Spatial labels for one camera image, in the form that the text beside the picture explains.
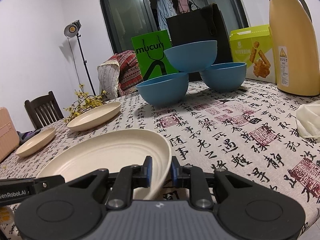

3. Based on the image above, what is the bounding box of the hanging pink garment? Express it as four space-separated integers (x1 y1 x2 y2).
177 0 190 14

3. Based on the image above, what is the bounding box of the cream plate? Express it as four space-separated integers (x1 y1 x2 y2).
36 129 173 200
67 102 122 132
15 127 57 158

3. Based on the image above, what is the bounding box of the grey purple pouch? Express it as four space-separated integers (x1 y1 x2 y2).
17 129 42 144

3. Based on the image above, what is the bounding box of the yellow-green snack box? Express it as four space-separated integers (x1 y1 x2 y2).
229 24 278 84

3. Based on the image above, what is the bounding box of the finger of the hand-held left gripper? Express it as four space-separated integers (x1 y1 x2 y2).
34 175 66 193

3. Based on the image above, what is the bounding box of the calligraphy print tablecloth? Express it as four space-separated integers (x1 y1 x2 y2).
0 77 320 240

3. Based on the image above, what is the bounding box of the crumpled white cloth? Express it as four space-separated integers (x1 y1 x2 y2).
296 101 320 144

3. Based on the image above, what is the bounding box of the hanging light blue shirt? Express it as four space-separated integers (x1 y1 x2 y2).
156 0 178 32

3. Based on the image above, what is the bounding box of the pink ribbed vanity case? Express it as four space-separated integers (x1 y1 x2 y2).
0 107 20 163

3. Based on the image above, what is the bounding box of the green paper bag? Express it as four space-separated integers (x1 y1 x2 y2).
131 29 179 82

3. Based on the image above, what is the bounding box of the blue bowl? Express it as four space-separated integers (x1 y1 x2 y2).
136 72 189 106
164 40 218 72
199 62 247 92

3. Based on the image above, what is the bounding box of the yellow flower branch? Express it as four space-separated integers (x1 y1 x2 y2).
64 84 110 123

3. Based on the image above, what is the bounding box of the black paper bag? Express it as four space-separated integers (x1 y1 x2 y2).
166 3 233 64

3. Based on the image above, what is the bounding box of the dark wooden chair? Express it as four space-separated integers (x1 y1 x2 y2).
24 91 64 130

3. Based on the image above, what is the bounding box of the black light stand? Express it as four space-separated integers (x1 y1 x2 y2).
64 20 97 97

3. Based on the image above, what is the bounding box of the black framed sliding door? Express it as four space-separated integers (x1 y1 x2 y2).
97 0 250 55

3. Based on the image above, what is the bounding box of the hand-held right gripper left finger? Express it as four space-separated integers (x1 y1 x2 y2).
62 156 153 209

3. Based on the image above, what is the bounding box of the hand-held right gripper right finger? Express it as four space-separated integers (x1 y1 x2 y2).
171 156 260 209

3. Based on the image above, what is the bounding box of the yellow thermos jug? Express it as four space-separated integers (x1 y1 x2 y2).
262 0 320 96

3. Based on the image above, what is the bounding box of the red patterned quilted blanket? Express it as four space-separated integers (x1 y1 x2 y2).
97 50 144 98

